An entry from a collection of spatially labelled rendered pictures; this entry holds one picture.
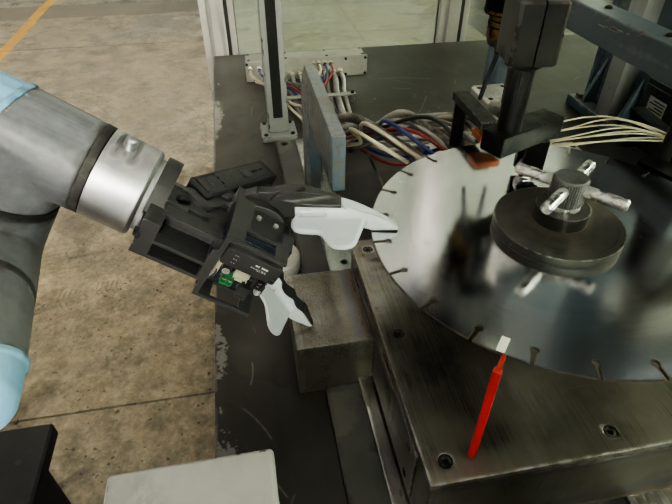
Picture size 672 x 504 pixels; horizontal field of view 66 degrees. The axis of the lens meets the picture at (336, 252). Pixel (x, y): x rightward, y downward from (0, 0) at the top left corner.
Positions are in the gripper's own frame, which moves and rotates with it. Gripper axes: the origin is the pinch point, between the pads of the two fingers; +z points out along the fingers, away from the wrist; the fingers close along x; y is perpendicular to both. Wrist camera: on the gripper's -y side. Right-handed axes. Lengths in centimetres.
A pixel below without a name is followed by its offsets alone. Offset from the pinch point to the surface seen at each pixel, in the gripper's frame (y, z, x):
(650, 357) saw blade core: 15.0, 13.3, 16.0
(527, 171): -1.7, 6.8, 17.2
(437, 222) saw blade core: -0.4, 3.0, 9.3
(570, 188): 1.7, 8.7, 18.9
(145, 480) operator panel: 21.4, -12.4, -6.3
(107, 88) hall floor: -267, -74, -155
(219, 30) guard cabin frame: -106, -24, -26
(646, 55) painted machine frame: -23.3, 21.3, 29.4
